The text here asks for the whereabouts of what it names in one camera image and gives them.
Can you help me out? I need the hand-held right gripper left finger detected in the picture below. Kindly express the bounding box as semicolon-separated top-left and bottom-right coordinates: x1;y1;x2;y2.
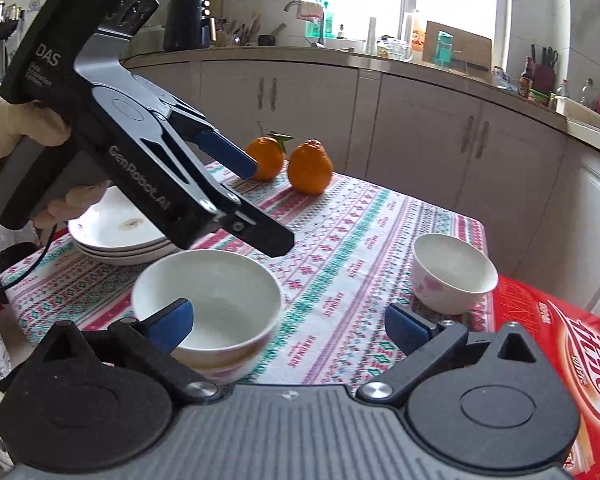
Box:
40;297;222;404

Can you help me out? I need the white rectangular basin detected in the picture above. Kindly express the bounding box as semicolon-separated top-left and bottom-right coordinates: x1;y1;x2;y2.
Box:
555;97;600;133

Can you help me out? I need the patterned tablecloth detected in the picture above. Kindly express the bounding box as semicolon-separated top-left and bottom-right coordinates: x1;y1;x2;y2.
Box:
0;157;496;396

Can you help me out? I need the dark sauce bottle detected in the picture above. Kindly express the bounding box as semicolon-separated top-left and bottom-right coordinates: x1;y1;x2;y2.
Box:
519;56;533;98

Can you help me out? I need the utensil holder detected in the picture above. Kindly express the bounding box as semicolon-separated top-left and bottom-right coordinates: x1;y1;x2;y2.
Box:
215;10;263;46

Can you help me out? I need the metal sink faucet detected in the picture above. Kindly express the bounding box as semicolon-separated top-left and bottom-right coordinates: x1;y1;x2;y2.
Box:
284;0;326;46

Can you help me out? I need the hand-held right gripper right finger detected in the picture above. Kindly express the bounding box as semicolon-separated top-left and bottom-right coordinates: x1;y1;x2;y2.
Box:
356;302;542;404

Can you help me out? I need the bumpy orange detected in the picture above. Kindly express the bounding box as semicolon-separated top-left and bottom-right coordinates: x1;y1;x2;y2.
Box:
287;139;334;196

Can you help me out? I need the teal plastic container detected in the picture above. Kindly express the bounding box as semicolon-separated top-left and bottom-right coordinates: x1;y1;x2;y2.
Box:
434;31;454;68

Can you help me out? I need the red cardboard box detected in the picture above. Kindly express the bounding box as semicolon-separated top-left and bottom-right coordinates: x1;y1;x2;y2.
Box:
490;275;600;480

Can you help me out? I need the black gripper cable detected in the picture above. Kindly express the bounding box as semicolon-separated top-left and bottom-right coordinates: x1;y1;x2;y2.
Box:
0;225;58;293

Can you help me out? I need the green bottle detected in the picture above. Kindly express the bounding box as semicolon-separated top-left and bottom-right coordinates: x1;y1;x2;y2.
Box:
305;10;336;41

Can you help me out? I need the black countertop appliance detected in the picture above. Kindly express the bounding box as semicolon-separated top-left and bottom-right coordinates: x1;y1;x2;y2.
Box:
162;0;216;53

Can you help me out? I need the white bowl pink floral print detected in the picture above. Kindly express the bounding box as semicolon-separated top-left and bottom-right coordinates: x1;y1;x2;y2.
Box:
172;347;263;385
412;233;499;316
131;249;284;361

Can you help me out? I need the beige kitchen countertop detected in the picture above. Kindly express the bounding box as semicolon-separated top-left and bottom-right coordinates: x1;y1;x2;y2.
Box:
122;45;600;161

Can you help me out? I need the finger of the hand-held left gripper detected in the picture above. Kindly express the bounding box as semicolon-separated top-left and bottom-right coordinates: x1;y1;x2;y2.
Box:
167;97;259;180
154;116;296;258

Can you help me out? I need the orange with green leaf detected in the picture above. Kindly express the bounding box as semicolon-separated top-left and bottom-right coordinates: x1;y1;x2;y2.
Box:
245;131;295;182

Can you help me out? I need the stained white plate fruit print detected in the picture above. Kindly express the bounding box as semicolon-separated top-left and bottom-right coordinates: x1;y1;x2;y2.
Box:
68;186;173;253

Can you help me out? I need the person's left hand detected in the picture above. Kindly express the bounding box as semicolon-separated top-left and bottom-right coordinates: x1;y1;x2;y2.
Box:
0;100;112;233

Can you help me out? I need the white kitchen cabinet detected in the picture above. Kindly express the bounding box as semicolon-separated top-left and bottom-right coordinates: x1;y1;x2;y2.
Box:
125;55;600;321

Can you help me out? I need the knife block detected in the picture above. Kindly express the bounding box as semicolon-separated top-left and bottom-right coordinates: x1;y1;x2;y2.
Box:
530;44;560;93

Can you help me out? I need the brown cardboard sheet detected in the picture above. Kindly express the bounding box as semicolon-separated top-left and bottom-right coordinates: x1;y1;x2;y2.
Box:
422;20;493;73

